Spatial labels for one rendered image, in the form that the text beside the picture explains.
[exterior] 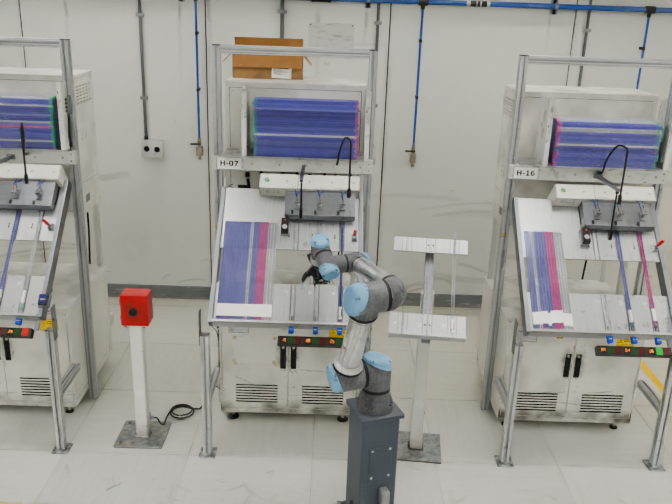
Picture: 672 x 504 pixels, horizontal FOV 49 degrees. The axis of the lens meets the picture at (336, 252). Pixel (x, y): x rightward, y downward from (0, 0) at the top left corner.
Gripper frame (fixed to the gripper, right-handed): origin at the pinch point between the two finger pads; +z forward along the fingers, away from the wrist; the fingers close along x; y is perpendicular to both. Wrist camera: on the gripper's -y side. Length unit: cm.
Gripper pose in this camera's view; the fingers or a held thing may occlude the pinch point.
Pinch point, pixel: (316, 284)
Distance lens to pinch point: 330.6
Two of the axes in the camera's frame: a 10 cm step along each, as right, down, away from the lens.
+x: 9.4, -2.4, 2.4
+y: 3.4, 7.5, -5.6
